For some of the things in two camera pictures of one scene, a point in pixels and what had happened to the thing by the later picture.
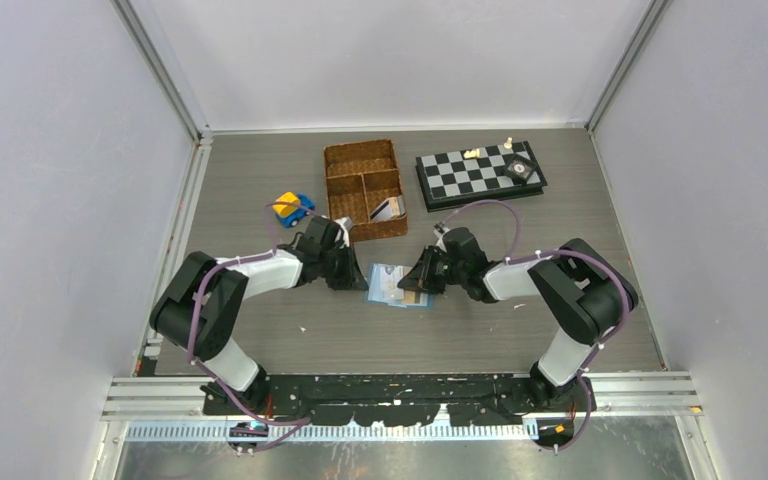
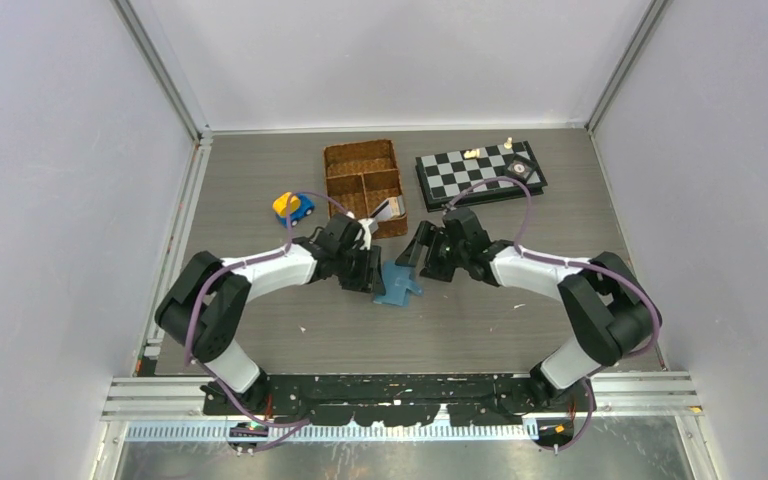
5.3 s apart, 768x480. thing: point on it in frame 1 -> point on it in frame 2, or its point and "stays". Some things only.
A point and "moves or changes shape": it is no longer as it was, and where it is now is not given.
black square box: x=520 y=169 stays
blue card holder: x=383 y=280 moves or changes shape
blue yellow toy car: x=290 y=215 stays
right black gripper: x=420 y=278 -> x=429 y=235
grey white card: x=391 y=208 stays
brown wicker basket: x=363 y=183 stays
